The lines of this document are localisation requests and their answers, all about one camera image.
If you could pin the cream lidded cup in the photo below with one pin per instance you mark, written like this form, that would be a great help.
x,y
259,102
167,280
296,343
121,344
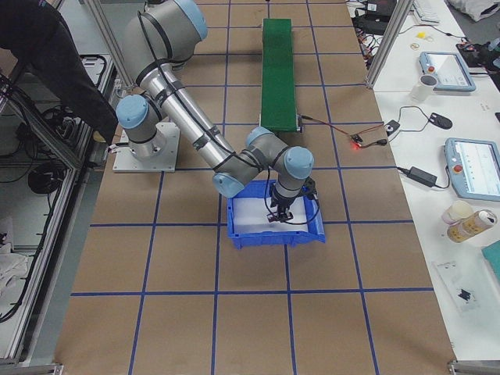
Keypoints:
x,y
457,211

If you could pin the aluminium frame post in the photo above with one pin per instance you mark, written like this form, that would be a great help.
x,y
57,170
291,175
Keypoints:
x,y
394,26

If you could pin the clear plastic bag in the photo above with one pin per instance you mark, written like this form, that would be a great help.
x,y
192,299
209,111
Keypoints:
x,y
470,283

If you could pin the black power adapter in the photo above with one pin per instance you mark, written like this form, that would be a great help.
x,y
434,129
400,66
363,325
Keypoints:
x,y
419,175

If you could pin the beverage can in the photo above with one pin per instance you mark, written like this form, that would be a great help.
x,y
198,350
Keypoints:
x,y
471,226

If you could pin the black foot pedal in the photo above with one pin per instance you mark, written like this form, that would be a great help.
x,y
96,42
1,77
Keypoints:
x,y
440,121

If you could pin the blue plastic bin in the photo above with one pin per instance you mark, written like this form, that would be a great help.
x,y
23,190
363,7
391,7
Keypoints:
x,y
256,189

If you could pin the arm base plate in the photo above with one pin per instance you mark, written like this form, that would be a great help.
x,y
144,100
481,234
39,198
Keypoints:
x,y
159,154

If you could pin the lower teach pendant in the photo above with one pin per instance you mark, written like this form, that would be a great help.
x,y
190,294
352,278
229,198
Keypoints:
x,y
473,167

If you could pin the white cup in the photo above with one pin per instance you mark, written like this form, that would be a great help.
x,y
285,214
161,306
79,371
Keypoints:
x,y
423,88

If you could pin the small red-lit circuit board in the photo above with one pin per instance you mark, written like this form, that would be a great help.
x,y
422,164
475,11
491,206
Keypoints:
x,y
356,141

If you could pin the person in dark clothes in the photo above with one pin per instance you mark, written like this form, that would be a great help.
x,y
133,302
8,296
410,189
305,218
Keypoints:
x,y
38,36

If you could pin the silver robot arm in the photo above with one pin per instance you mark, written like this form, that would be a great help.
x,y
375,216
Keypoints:
x,y
154,42

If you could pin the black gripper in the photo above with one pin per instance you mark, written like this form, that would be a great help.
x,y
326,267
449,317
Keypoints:
x,y
282,205

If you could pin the upper teach pendant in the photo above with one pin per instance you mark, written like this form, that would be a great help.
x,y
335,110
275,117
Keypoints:
x,y
449,69

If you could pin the white foam bin liner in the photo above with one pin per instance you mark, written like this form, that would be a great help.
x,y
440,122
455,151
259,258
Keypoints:
x,y
249,216

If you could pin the green conveyor belt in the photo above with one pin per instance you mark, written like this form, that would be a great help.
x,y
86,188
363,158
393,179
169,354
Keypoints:
x,y
278,100

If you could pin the teach pendant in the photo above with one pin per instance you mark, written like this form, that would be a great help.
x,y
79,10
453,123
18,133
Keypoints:
x,y
473,167
449,69

